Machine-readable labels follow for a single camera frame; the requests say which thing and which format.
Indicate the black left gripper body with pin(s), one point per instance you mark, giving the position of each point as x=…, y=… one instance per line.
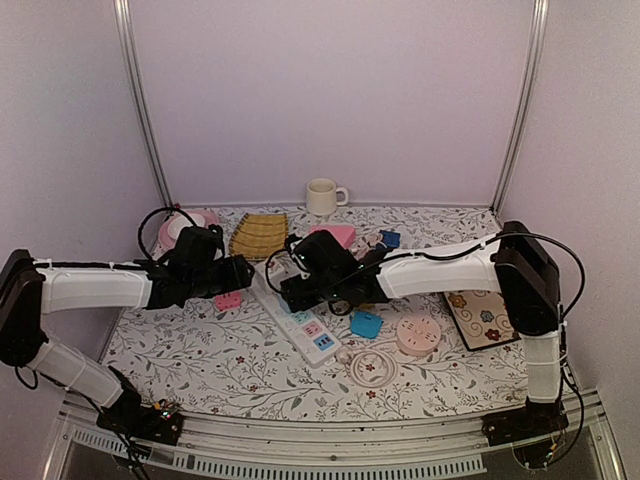
x=204, y=284

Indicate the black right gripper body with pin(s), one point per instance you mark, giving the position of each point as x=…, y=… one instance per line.
x=306, y=299

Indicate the pink triangular power socket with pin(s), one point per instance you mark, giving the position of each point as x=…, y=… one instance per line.
x=344, y=234

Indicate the pink plug adapter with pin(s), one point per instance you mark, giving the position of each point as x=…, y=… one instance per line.
x=228, y=301

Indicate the cyan square plug adapter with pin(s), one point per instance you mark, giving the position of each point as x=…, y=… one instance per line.
x=365, y=324

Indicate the dark blue cube socket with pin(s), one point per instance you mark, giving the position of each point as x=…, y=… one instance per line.
x=390, y=239

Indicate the white power strip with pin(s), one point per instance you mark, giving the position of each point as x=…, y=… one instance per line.
x=305, y=330

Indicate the round pink power socket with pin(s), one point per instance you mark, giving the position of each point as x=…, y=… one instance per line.
x=418, y=336

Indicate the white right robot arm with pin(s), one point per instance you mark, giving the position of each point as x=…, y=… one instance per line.
x=512, y=263

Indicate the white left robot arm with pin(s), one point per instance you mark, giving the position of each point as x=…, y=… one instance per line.
x=32, y=289

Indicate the white bowl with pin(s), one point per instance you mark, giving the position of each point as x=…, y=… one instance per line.
x=176, y=225

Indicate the pink plate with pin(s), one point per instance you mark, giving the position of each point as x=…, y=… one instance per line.
x=201, y=217

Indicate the woven bamboo tray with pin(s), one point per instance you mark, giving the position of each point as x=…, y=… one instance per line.
x=257, y=236

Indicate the cream ceramic mug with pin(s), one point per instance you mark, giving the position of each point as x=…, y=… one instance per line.
x=324, y=196

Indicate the floral square plate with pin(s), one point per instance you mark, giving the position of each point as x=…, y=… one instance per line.
x=481, y=319

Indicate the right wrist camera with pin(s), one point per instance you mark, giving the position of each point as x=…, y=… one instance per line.
x=291, y=242

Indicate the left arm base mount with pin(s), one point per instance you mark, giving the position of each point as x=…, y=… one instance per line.
x=161, y=422

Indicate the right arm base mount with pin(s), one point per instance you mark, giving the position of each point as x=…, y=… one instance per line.
x=532, y=420

